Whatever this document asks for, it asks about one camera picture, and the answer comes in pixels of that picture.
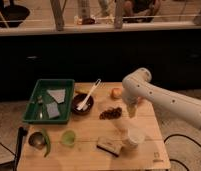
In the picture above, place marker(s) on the metal spoon in tray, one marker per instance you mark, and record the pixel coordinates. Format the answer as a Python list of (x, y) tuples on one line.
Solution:
[(40, 104)]

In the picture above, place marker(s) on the brown chalkboard eraser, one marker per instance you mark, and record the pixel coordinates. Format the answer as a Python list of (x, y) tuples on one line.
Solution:
[(109, 145)]

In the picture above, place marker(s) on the grey cloth triangle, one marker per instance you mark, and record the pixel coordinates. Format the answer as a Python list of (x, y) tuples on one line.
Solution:
[(58, 95)]

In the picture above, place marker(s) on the green pea pod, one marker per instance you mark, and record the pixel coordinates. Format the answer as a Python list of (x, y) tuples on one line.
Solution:
[(47, 140)]

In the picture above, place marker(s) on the white plastic spoon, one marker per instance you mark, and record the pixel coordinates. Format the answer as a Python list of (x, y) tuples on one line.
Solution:
[(82, 103)]

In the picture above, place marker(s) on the clear plastic cup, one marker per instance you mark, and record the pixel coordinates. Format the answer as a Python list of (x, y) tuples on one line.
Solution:
[(132, 137)]

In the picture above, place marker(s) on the orange bowl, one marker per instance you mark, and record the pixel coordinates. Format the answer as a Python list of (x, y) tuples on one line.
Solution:
[(139, 100)]

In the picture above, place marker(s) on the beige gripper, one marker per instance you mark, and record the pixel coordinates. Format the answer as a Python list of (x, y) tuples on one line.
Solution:
[(132, 109)]

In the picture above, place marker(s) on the dark grape bunch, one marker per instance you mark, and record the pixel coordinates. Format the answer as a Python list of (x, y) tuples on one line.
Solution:
[(113, 113)]

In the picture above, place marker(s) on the green plastic tray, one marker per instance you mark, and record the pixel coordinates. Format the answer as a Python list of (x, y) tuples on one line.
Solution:
[(42, 86)]

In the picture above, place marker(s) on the grey sponge square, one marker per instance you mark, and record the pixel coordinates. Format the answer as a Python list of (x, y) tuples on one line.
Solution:
[(52, 110)]

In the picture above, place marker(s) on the small yellow apple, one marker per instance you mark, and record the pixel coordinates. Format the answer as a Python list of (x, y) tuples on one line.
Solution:
[(116, 93)]

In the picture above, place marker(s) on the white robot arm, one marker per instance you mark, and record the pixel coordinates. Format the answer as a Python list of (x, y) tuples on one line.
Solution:
[(137, 84)]

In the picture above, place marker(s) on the green plastic cup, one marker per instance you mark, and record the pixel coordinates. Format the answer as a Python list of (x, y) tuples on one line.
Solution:
[(68, 138)]

